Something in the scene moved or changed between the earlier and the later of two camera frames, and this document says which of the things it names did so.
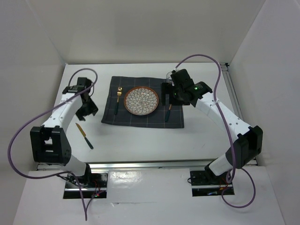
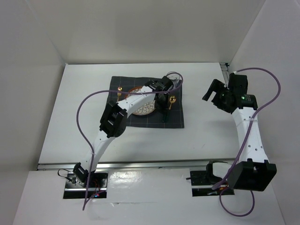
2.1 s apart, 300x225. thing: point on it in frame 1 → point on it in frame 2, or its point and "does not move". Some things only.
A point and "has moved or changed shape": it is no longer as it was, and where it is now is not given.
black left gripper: [93, 109] → [164, 107]
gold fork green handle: [119, 90] does not move
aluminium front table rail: [134, 166] does not move
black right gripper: [168, 88] → [218, 86]
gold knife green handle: [84, 135] has moved or changed shape
